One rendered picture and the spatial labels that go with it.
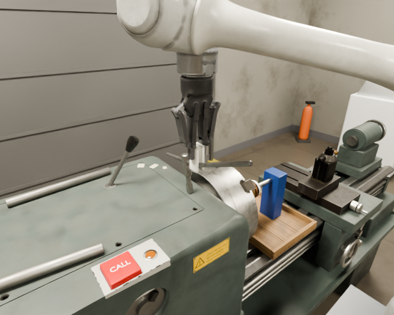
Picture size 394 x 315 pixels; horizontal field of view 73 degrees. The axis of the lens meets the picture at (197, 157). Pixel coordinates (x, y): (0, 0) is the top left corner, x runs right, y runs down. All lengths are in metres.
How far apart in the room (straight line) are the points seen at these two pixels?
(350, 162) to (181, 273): 1.46
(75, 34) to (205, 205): 2.09
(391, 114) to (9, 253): 3.61
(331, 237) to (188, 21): 1.22
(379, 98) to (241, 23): 3.42
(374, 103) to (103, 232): 3.46
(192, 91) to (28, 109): 2.06
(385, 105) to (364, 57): 3.21
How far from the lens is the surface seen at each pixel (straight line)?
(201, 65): 0.57
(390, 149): 3.83
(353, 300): 1.29
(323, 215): 1.40
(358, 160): 1.87
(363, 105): 3.81
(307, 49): 0.46
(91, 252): 0.60
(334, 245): 1.45
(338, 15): 4.76
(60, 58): 2.54
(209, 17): 0.41
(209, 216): 0.68
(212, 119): 0.66
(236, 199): 0.87
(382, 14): 4.54
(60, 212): 0.77
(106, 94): 2.68
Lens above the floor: 1.67
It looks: 26 degrees down
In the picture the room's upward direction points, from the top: straight up
